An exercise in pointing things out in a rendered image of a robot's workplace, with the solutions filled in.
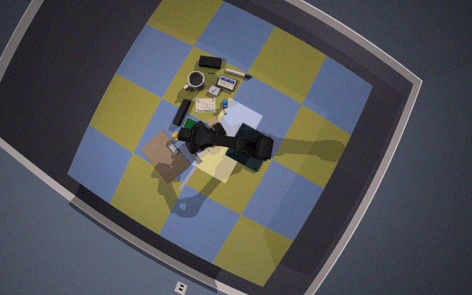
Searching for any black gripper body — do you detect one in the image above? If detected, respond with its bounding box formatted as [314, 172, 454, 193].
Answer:
[185, 122, 226, 154]

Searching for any brown clipboard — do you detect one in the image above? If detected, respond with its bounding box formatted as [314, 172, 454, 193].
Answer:
[141, 130, 190, 184]

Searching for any dark grey mug with white handle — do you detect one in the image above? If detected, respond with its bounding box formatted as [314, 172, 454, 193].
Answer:
[183, 71, 206, 91]

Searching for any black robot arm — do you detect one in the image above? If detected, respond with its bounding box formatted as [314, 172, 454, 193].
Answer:
[178, 121, 273, 161]

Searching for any white paper card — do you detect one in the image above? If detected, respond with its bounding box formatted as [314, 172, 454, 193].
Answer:
[194, 98, 216, 113]

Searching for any beige cardboard box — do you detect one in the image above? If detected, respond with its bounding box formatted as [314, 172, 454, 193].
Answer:
[206, 116, 218, 131]

